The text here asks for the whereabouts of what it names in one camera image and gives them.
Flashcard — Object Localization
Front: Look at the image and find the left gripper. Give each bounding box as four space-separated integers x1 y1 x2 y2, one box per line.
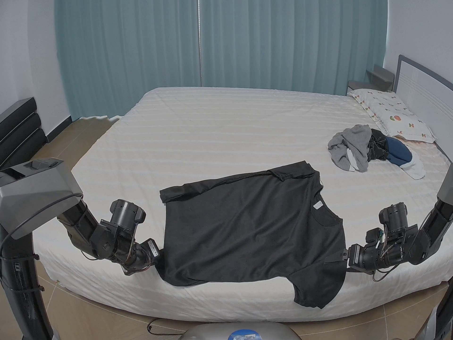
129 238 164 270

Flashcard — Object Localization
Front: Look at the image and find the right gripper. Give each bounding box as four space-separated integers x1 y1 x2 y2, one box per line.
348 243 371 271

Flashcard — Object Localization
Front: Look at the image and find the black T-shirt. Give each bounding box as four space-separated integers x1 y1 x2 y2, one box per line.
159 160 349 309

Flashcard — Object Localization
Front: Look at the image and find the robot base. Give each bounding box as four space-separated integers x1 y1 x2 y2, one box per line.
177 323 301 340

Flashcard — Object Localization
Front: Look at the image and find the pile of clothes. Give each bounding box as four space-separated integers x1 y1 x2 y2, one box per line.
327 124 426 180

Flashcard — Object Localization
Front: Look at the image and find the bed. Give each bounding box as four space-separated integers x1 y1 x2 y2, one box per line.
32 55 453 323

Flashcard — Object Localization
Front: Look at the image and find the white printed pillow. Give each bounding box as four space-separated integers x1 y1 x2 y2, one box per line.
347 88 436 144

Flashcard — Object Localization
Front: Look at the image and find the black chest of drawers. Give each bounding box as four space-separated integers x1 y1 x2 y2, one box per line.
0 97 48 171

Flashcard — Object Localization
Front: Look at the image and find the grey bedside table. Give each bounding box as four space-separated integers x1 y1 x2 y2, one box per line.
348 65 395 93

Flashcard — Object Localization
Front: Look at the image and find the blue-green curtain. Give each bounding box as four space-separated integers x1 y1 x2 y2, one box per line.
54 0 202 121
199 0 390 96

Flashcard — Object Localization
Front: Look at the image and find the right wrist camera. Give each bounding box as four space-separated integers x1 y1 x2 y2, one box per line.
366 227 385 246

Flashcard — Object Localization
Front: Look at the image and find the black cable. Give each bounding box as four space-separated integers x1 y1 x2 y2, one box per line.
147 317 185 336
372 266 398 282
0 193 85 258

